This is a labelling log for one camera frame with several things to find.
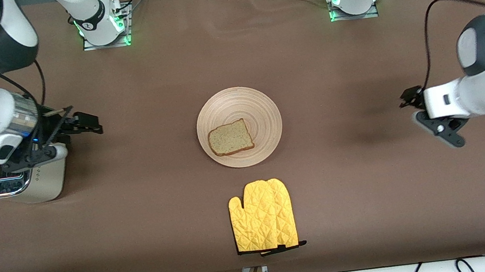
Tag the brown table cover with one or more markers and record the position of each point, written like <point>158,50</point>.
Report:
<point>333,71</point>

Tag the cream and chrome toaster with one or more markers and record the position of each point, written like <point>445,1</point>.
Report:
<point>47,182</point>

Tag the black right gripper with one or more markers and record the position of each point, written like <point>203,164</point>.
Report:
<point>56,127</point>

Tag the thin beige stick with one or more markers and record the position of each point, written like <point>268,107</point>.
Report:
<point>54,112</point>

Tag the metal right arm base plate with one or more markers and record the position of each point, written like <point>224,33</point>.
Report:
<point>90,46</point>

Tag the yellow quilted oven mitt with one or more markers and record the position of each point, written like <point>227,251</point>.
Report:
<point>287,215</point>
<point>256,214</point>

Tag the slice of brown bread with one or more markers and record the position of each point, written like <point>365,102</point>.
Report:
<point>229,138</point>

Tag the round wooden plate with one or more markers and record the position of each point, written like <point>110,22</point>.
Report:
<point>238,103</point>

